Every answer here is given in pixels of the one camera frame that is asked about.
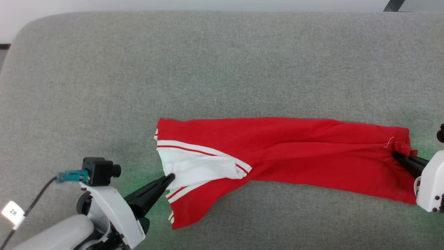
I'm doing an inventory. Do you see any teal camera cable connector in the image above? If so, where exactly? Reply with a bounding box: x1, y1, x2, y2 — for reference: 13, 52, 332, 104
56, 169, 89, 184

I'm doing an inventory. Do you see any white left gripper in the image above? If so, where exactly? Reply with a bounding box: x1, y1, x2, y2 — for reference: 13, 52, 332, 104
80, 173, 176, 249

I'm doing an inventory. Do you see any white cable label tag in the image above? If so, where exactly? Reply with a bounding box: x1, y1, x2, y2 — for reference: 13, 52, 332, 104
1, 200, 26, 230

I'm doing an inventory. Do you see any red and white jersey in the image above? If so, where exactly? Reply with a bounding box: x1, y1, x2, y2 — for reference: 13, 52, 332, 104
154, 117, 419, 230

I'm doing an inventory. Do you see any thin black camera cable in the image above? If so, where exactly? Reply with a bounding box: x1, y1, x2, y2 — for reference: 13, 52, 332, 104
0, 176, 58, 249

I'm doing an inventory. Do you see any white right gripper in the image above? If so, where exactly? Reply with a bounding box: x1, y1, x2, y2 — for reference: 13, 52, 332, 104
392, 150, 444, 213

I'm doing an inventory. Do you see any grey fabric sofa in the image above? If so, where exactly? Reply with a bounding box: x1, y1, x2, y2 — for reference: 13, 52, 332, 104
0, 10, 444, 250

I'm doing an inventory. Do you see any grey partition panel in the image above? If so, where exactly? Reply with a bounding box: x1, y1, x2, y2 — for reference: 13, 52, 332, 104
395, 0, 444, 12

